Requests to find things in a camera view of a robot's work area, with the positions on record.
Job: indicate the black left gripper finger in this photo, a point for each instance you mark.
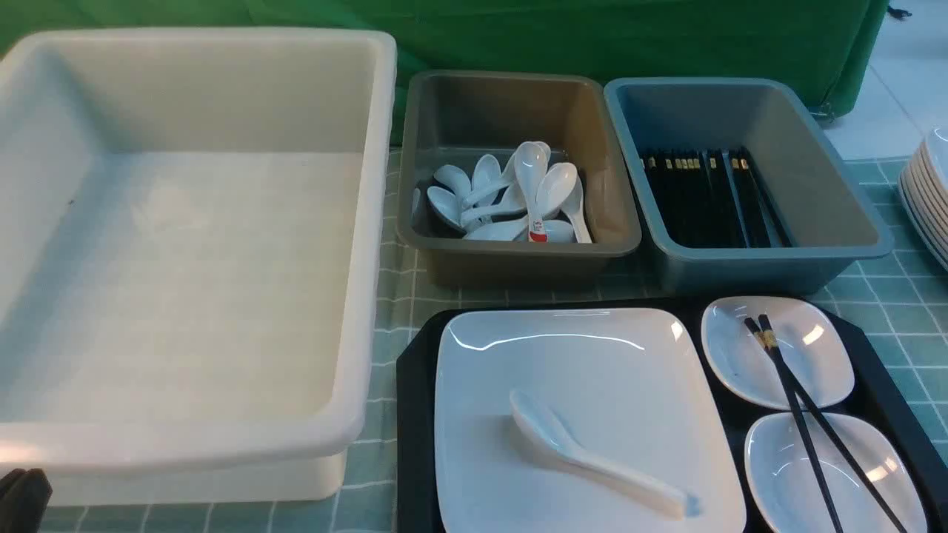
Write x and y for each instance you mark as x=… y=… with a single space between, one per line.
x=25 y=494

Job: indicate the white ceramic spoon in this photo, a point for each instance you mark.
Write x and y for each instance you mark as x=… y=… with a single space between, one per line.
x=540 y=424

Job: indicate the large white square plate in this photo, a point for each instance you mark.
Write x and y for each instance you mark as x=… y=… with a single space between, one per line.
x=628 y=385

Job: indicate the black chopstick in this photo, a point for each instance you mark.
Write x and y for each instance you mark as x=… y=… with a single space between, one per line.
x=769 y=344
x=804 y=397

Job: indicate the small white bowl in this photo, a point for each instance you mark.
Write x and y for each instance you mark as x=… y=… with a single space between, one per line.
x=809 y=344
x=787 y=494

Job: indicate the large white plastic tub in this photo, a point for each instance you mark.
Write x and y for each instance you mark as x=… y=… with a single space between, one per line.
x=191 y=233

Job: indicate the grey-brown plastic bin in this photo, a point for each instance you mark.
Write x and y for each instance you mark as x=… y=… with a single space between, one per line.
x=454 y=117

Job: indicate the pile of white spoons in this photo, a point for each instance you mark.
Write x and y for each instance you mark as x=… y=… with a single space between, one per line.
x=487 y=203

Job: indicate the spoon with red label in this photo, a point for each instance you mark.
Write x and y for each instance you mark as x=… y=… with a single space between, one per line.
x=530 y=165

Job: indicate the bundle of black chopsticks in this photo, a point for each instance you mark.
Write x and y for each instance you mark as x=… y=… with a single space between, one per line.
x=714 y=199

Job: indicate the blue-grey plastic bin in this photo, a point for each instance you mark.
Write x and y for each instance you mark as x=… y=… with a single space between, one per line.
x=829 y=217

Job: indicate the green checked tablecloth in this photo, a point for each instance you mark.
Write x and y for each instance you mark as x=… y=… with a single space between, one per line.
x=898 y=300

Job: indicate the green backdrop cloth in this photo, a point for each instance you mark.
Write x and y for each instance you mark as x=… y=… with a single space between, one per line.
x=820 y=49

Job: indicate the stack of white plates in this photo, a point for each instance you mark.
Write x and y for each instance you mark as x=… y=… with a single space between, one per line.
x=922 y=186

